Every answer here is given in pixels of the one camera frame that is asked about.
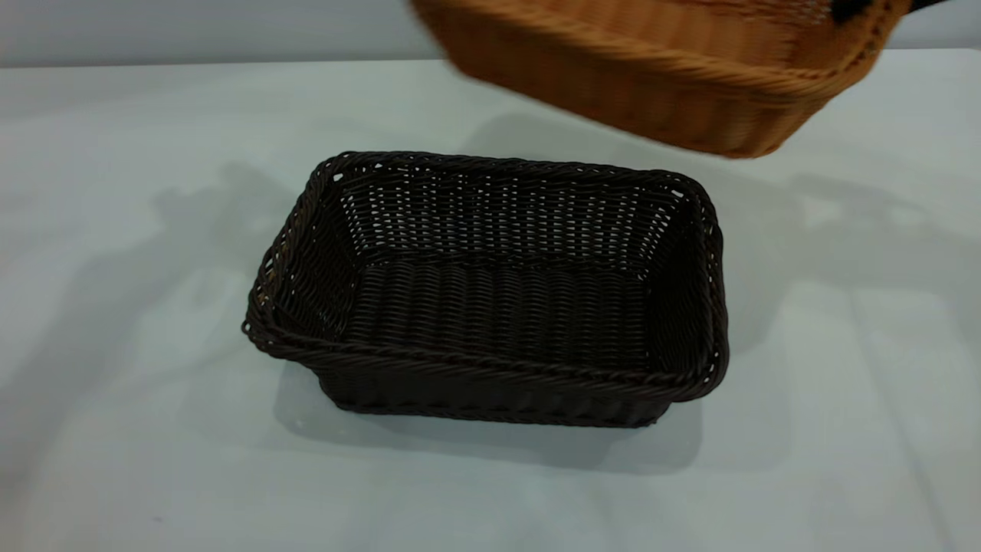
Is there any orange wicker basket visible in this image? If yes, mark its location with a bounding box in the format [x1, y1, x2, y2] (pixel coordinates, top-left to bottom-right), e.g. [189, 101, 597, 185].
[410, 0, 914, 159]

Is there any black wicker basket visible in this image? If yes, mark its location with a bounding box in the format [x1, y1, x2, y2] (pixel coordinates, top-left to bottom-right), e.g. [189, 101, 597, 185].
[242, 150, 730, 429]

